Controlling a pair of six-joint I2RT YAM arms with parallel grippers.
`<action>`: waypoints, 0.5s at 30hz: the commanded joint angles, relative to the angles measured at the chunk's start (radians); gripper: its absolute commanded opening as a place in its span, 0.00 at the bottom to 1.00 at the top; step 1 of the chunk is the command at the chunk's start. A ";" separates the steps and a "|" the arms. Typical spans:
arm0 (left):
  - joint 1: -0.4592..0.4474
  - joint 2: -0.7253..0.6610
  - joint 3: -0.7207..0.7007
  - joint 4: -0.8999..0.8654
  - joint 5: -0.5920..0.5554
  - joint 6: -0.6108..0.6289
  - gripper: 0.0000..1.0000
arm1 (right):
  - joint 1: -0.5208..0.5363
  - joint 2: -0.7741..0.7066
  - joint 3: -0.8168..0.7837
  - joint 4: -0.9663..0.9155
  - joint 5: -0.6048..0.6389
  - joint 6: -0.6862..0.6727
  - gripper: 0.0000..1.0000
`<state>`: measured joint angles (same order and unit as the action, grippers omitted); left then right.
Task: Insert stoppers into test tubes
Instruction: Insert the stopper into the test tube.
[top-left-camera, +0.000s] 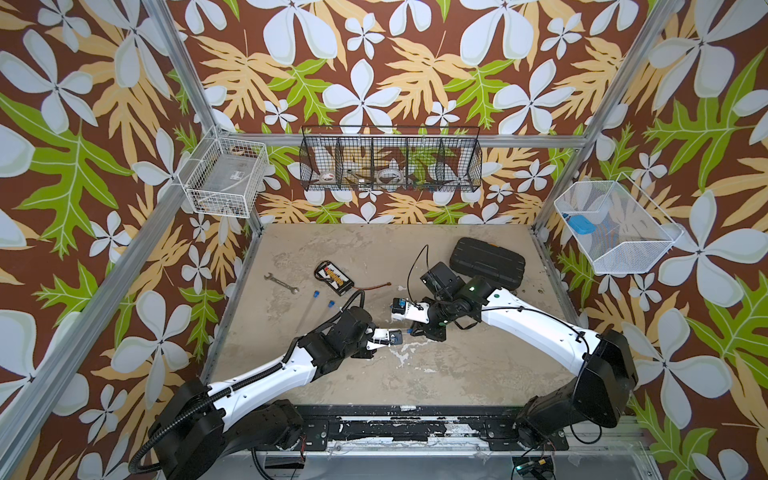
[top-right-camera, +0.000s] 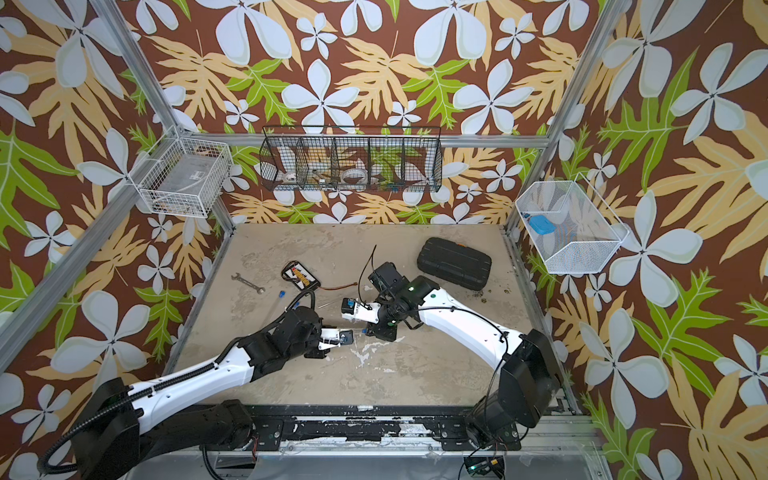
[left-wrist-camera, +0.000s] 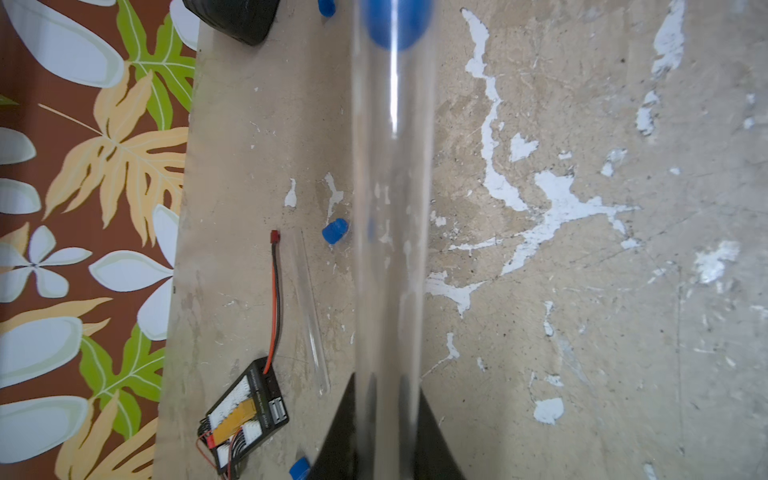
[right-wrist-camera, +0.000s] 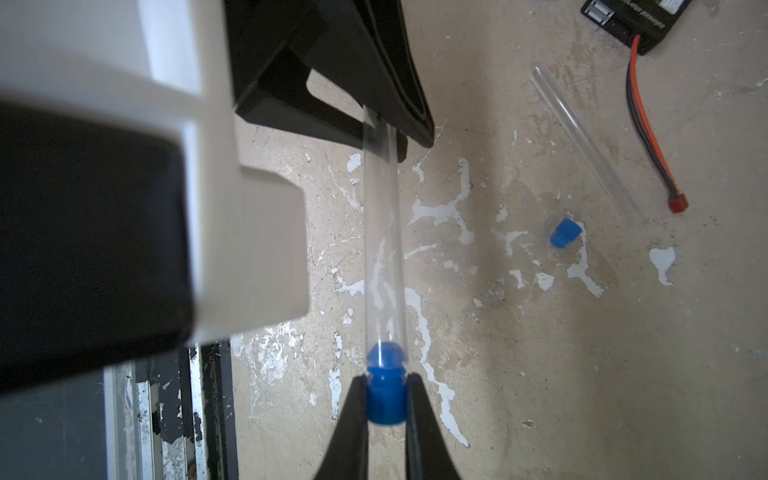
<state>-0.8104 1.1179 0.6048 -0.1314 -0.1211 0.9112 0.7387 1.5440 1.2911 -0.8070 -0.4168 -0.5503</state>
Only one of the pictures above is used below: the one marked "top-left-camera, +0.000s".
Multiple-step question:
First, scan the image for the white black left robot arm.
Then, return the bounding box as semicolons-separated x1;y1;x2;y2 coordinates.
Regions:
128;306;402;479

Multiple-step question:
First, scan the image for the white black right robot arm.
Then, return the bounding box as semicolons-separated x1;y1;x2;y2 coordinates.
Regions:
391;276;638;449

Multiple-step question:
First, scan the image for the black plastic case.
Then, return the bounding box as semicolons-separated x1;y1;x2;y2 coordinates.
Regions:
449;237;526;291

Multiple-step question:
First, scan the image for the black battery charging board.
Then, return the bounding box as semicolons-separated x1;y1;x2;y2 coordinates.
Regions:
313;260;354;296

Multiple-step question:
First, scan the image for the silver open-end wrench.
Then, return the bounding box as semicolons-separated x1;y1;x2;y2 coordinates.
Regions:
264;272;299;294

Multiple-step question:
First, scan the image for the blue object in basket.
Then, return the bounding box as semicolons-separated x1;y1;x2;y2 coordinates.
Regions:
566;215;597;235

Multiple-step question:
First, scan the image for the white mesh basket right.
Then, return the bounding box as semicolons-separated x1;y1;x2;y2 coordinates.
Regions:
554;174;684;276

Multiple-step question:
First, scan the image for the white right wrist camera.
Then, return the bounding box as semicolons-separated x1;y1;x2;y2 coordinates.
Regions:
391;298;430;324

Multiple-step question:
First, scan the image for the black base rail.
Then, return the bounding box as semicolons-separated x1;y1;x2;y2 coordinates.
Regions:
251;404;571;454

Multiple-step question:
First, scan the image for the black wire basket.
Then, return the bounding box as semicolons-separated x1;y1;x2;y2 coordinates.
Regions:
298;125;483;192

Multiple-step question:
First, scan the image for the white wire basket left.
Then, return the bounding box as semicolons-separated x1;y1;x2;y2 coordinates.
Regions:
179;128;269;219

